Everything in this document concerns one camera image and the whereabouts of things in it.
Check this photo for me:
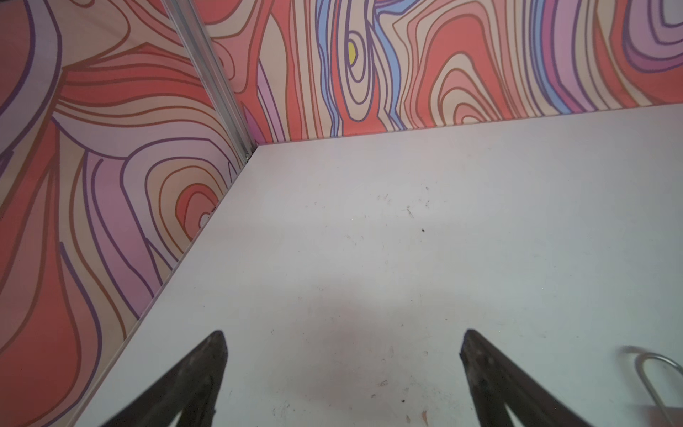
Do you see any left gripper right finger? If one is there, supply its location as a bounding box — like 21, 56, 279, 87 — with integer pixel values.
460, 329, 588, 426

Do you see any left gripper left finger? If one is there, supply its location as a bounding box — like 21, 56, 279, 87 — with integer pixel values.
105, 330, 229, 426

